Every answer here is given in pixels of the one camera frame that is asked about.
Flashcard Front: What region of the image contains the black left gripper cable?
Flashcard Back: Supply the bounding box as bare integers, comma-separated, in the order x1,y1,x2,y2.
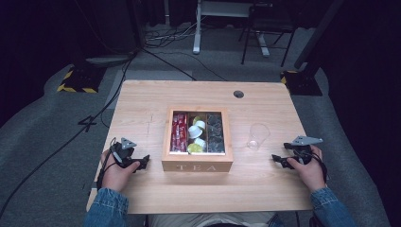
96,138,118,191

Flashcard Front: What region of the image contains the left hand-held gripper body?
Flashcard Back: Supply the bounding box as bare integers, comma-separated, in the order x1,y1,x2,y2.
110,137,142,168

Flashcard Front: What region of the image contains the bundle of floor cables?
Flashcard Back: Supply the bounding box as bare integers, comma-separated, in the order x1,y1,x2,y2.
145,22,198,50

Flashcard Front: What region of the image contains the white desk frame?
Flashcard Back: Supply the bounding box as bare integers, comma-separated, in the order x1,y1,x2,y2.
192,0,272,58

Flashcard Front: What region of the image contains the person's left hand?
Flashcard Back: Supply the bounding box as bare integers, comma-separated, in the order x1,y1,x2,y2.
100,149,142,193

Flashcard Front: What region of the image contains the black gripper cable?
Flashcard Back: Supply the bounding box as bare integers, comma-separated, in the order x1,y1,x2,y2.
310,151,329,184
96,138,118,191

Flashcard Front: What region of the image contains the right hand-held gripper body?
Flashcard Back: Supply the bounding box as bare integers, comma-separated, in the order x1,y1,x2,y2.
287,135,324,166

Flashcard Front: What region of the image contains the person's right hand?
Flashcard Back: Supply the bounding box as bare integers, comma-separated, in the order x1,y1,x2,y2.
287,145,328,194

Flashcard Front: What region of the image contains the pile of dark tea bags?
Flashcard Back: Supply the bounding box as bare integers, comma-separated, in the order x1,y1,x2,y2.
206,113,226,154

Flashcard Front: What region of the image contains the thin black floor cable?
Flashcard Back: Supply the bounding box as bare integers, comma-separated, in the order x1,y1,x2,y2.
141,47,197,81

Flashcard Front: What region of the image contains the row of red packets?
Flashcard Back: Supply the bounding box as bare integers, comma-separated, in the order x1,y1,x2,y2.
170,113,189,153

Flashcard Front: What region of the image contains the wooden tea box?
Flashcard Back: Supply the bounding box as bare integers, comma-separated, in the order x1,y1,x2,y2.
161,105,235,173

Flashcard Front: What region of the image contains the thick black floor cable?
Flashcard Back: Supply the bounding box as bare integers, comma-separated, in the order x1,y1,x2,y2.
0,51,138,218

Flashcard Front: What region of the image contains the clear plastic cup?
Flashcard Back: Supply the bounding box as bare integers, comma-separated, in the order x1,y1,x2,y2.
246,122,271,151

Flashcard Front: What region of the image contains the large green-lid capsule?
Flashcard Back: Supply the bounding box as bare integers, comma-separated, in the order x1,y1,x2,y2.
187,143,204,154

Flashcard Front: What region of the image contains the black stand base striped edge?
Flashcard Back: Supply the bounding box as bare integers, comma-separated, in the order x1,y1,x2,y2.
56,63,107,95

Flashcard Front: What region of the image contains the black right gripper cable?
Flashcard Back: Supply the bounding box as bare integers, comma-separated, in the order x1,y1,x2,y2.
310,151,329,184

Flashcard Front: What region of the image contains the black chair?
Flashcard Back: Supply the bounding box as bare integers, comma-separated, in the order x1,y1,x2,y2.
238,2,298,68

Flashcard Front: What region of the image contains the black stand with slanted pole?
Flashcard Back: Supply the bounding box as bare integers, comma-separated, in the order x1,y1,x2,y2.
280,0,345,97

